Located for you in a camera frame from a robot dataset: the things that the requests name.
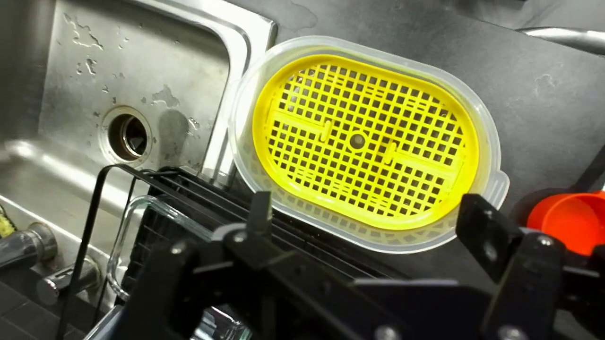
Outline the red measuring cup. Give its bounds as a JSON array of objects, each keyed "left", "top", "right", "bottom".
[{"left": 523, "top": 191, "right": 605, "bottom": 259}]

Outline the silver bar handle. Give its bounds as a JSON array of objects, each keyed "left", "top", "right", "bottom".
[{"left": 519, "top": 24, "right": 605, "bottom": 56}]

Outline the clear shallow food container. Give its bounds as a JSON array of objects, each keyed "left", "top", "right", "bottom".
[{"left": 103, "top": 194, "right": 218, "bottom": 308}]

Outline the chrome faucet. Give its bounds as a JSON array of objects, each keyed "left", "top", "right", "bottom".
[{"left": 0, "top": 219, "right": 101, "bottom": 308}]

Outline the stainless steel sink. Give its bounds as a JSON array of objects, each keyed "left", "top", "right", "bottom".
[{"left": 0, "top": 0, "right": 279, "bottom": 266}]

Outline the yellow strainer insert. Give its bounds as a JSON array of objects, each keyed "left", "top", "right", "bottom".
[{"left": 251, "top": 53, "right": 481, "bottom": 232}]

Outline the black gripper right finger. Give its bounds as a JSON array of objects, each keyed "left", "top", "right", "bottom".
[{"left": 455, "top": 192, "right": 605, "bottom": 340}]

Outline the yellow green sponge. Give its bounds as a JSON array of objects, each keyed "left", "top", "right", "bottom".
[{"left": 0, "top": 206, "right": 16, "bottom": 242}]

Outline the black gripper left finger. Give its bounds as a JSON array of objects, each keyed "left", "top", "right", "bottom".
[{"left": 116, "top": 187, "right": 355, "bottom": 340}]

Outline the black dish rack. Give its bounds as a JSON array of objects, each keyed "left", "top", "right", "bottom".
[{"left": 54, "top": 160, "right": 404, "bottom": 340}]

